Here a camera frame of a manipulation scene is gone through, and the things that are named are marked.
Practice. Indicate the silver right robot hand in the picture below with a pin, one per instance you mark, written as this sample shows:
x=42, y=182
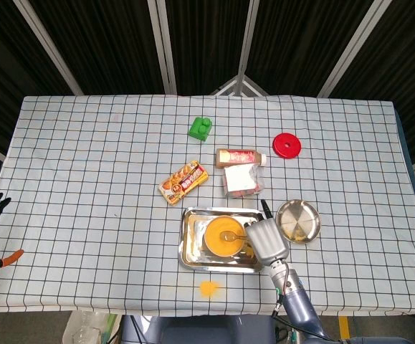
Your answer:
x=268, y=243

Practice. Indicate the blue table side panel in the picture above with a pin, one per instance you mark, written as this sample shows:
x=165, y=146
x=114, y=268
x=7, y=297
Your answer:
x=406, y=143

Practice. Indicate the brown drink bottle red label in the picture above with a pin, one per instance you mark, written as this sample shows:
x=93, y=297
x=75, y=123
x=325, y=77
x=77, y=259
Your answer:
x=239, y=157

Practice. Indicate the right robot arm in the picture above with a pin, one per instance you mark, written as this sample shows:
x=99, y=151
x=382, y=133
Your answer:
x=300, y=304

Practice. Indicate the yellow-orange powder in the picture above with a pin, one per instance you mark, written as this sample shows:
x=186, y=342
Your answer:
x=216, y=245

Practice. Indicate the rectangular steel tray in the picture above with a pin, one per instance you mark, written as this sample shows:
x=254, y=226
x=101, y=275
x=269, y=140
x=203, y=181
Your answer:
x=193, y=258

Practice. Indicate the clear plastic spoon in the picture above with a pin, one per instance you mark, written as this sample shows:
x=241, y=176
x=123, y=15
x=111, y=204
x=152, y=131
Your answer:
x=226, y=235

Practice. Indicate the green toy building brick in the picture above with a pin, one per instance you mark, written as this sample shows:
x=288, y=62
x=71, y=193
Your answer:
x=200, y=129

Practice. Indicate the dark blue robot torso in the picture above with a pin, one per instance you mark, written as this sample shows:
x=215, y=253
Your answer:
x=200, y=331

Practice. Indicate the yellow snack packet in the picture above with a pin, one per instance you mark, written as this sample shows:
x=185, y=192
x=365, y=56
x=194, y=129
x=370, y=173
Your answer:
x=183, y=182

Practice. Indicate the white black checked tablecloth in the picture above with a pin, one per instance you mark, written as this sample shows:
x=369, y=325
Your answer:
x=85, y=179

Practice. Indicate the white bowl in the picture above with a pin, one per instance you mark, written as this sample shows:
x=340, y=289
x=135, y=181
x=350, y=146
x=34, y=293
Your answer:
x=225, y=255

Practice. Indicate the clear plastic bag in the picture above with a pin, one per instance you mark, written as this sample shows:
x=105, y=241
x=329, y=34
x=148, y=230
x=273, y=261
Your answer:
x=85, y=329

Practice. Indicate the clear box with red sachets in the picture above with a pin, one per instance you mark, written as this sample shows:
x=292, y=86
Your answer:
x=239, y=179

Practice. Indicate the red round plastic lid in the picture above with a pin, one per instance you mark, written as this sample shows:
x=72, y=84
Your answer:
x=280, y=150

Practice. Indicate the orange powder pile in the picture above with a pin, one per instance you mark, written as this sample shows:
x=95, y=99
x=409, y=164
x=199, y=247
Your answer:
x=209, y=288

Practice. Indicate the white metal frame stand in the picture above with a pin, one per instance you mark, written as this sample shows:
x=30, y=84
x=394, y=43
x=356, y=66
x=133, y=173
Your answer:
x=236, y=80

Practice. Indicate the round steel plate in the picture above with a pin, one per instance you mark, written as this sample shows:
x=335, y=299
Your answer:
x=298, y=218

